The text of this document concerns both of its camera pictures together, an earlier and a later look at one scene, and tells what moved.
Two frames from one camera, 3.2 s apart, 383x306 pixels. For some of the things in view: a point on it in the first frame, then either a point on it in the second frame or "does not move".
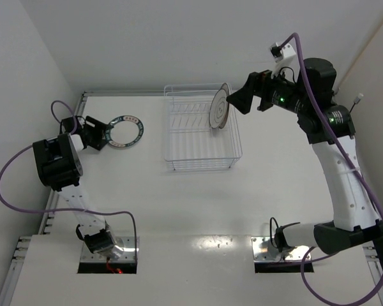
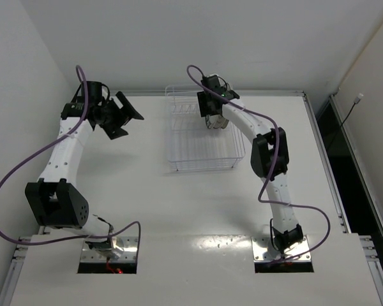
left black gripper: (89, 132) -> (115, 115)
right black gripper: (263, 90) -> (216, 118)
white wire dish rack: (190, 142) does not move
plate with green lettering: (127, 131) -> (207, 122)
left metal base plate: (127, 255) does not move
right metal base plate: (263, 250) does not move
